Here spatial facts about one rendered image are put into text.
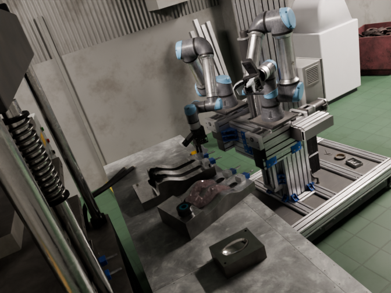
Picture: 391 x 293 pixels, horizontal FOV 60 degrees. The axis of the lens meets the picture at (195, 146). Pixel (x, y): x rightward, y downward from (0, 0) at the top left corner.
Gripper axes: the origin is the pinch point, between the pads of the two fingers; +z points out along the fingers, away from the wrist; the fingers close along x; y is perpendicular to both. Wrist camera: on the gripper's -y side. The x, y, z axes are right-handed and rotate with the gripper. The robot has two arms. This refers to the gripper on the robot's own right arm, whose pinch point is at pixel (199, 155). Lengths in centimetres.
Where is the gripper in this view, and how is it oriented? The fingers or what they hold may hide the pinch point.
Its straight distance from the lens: 225.7
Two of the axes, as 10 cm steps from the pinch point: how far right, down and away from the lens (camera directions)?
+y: 8.9, -3.8, 2.6
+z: 2.5, 8.7, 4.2
